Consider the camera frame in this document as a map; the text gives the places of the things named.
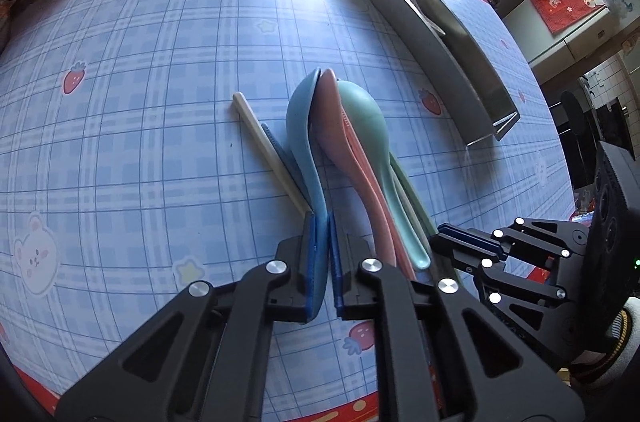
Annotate pink spoon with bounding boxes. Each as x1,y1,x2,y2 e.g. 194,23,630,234
308,67,399,269

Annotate white chopstick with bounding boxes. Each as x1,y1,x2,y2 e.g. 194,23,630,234
232,92,310,216
394,181,423,233

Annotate blue spoon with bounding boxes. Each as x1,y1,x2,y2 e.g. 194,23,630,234
285,68,329,312

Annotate green spoon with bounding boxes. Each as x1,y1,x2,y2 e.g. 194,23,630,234
337,80,431,272

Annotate stainless steel utensil tray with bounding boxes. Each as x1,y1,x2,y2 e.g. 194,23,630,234
370,0,520,145

